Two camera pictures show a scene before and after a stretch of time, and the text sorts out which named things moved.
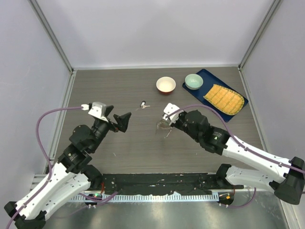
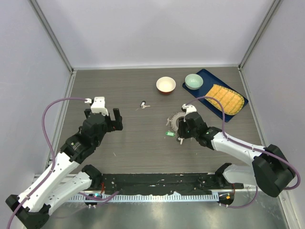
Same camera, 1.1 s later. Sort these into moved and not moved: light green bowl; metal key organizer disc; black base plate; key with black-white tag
Moved: metal key organizer disc
Not moved: black base plate; light green bowl; key with black-white tag
